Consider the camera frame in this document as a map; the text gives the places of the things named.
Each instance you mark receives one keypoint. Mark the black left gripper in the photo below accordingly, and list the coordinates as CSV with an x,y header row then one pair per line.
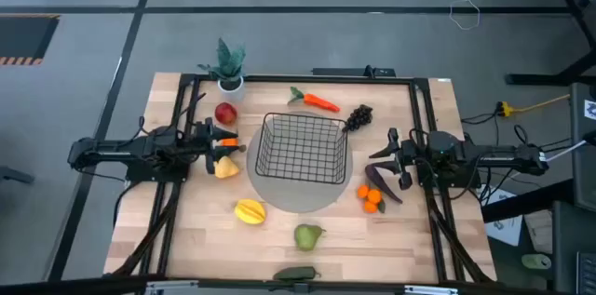
x,y
210,146

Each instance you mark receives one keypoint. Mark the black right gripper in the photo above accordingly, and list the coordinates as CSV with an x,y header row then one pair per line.
x,y
405,157

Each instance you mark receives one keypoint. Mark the small orange toy fruit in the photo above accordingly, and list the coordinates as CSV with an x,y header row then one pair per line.
x,y
230,142

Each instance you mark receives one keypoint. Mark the yellow toy pear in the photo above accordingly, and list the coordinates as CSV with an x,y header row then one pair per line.
x,y
226,168

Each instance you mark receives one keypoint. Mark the purple toy eggplant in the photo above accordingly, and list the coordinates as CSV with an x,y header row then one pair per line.
x,y
383,185

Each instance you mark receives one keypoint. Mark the red toy apple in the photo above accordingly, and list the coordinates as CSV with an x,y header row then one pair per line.
x,y
226,113

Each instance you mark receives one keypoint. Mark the orange tangerine cluster with leaf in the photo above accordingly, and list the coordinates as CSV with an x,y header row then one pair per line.
x,y
372,197

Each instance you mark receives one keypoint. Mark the dark purple toy grapes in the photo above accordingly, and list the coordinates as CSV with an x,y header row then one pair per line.
x,y
358,118

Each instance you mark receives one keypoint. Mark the yellow toy starfruit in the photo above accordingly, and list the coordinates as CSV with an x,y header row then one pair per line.
x,y
250,211

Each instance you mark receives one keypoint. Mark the orange toy carrot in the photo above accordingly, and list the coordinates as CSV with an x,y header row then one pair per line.
x,y
319,102

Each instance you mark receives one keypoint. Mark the green toy pear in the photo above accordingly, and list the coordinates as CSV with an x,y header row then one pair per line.
x,y
306,237

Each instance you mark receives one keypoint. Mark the dark green toy pepper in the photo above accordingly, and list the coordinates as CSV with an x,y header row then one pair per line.
x,y
294,274

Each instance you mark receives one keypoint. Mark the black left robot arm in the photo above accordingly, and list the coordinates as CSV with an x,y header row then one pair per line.
x,y
116,148

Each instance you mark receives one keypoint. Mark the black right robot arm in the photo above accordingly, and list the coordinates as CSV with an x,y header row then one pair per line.
x,y
493,155

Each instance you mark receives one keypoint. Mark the green plant in white pot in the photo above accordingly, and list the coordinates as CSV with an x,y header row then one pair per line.
x,y
229,67

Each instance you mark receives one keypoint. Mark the round grey mat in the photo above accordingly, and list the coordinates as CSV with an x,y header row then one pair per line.
x,y
298,197

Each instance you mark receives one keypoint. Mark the black flat bar device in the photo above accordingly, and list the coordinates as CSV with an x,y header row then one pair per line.
x,y
344,71

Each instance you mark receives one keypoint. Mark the white paper sheet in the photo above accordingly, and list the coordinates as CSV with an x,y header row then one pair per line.
x,y
505,225

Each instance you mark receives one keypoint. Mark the brown cardboard piece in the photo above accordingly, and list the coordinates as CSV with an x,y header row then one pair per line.
x,y
540,232

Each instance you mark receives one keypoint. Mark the green can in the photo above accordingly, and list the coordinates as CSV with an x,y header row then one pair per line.
x,y
536,261

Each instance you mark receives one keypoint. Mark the dark grey cabinet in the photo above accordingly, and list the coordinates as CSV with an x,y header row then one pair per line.
x,y
584,146

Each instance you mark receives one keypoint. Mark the black box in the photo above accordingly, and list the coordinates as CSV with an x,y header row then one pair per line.
x,y
570,239

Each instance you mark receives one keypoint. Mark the black chair base leg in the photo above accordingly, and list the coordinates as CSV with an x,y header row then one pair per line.
x,y
16,175

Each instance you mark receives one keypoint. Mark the black hazard-striped floor mat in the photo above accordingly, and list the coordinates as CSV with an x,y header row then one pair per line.
x,y
25,36

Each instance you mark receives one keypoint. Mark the black table stand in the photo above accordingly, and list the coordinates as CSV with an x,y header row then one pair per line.
x,y
565,6

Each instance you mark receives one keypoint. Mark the black aluminium table frame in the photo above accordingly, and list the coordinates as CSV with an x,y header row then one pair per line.
x,y
302,79

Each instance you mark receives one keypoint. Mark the silver metal bracket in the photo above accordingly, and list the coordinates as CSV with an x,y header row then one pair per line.
x,y
430,290
170,287

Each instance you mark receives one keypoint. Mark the small black camera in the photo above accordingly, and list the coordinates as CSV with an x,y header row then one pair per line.
x,y
302,287

